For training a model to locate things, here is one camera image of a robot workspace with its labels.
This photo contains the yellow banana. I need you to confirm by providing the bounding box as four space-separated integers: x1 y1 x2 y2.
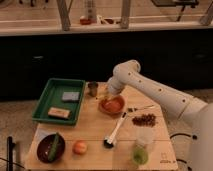
96 96 107 100

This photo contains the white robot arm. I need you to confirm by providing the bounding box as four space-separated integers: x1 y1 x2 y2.
107 60 213 171

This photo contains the orange plate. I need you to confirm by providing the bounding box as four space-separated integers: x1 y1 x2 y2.
98 95 125 115

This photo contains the small metal cup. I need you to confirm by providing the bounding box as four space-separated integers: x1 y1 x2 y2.
88 81 98 97

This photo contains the grey-blue sponge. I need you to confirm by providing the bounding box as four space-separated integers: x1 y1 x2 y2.
62 92 80 102

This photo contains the pile of brown nuts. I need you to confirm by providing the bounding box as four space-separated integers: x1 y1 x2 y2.
132 114 156 127

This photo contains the green plastic tray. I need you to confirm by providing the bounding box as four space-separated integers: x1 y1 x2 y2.
32 78 86 126

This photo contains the tan wooden block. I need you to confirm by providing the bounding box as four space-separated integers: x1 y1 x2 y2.
48 107 70 119

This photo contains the clear glass with green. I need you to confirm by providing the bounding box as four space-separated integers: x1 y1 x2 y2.
131 127 154 166

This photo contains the orange fruit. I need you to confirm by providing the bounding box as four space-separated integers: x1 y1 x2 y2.
72 140 88 155

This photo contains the green cucumber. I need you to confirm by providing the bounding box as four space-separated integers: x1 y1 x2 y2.
48 133 59 162

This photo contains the red object on shelf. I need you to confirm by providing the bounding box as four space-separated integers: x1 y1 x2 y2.
79 16 92 25

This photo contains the dark brown bowl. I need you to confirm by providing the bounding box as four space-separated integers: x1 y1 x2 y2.
37 133 65 163

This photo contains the white bottle on shelf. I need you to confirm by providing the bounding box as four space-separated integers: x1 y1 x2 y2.
85 0 97 23

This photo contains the black stand left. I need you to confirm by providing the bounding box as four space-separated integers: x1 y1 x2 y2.
6 136 16 171

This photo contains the white handled black brush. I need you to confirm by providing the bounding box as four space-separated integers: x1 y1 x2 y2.
103 112 127 149

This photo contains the black cable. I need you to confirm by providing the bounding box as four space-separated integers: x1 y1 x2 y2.
169 132 198 171

